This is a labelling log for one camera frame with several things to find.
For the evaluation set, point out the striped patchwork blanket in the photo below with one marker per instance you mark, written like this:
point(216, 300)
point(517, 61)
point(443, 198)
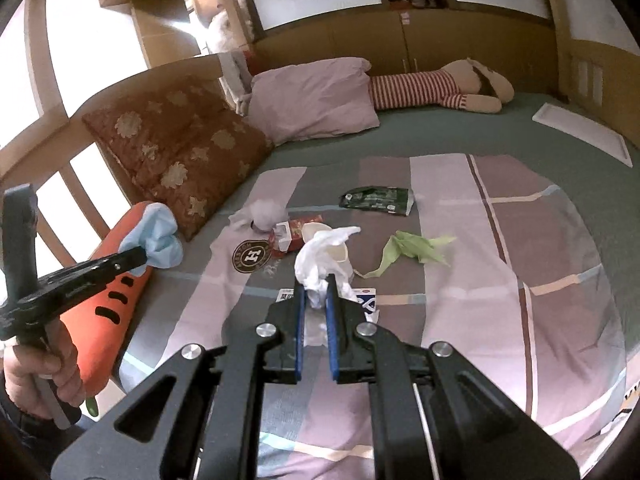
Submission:
point(500, 310)

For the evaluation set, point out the person's left hand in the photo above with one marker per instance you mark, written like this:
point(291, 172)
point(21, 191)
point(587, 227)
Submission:
point(25, 375)

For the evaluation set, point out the pink pillow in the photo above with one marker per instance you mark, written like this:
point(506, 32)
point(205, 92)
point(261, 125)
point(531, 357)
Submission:
point(315, 100)

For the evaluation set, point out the orange carrot plush pillow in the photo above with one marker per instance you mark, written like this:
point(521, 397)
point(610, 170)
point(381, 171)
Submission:
point(115, 320)

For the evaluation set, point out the striped plush doll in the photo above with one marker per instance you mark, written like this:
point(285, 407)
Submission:
point(415, 90)

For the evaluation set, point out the red packet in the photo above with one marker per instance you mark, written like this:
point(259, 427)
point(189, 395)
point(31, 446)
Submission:
point(300, 232)

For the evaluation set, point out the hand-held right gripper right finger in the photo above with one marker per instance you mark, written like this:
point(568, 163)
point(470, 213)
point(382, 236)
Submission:
point(332, 330)

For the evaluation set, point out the green bed sheet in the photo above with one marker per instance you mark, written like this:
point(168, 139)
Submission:
point(450, 135)

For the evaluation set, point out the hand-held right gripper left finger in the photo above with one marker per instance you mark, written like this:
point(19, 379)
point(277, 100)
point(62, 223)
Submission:
point(299, 330)

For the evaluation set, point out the wooden bed frame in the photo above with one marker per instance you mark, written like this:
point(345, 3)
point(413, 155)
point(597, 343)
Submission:
point(150, 67)

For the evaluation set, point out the dark green packet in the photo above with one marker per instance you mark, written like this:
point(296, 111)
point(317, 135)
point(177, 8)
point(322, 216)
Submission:
point(375, 199)

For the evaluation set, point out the white stuffed bag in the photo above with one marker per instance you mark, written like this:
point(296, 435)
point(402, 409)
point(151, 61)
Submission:
point(222, 30)

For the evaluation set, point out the light green wrapper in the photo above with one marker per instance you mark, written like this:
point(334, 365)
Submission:
point(415, 247)

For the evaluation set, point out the white blue medicine box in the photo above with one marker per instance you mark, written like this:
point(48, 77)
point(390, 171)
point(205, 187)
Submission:
point(367, 305)

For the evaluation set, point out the white flat board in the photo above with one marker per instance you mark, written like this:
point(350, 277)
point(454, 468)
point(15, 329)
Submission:
point(580, 130)

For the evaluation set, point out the white paper cup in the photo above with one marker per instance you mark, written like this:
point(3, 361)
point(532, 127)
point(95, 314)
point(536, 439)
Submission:
point(314, 231)

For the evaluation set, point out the white tissue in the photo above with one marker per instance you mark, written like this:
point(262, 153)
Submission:
point(265, 211)
point(315, 260)

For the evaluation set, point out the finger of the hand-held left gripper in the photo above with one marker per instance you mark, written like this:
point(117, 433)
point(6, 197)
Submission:
point(125, 265)

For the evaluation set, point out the brown floral cushion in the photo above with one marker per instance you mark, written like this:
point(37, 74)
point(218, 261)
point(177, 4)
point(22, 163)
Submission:
point(175, 160)

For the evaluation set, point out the white folded cloth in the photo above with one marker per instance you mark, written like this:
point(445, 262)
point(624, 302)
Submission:
point(235, 77)

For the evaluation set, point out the person's left forearm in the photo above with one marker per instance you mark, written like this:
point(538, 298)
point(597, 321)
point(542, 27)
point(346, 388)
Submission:
point(15, 425)

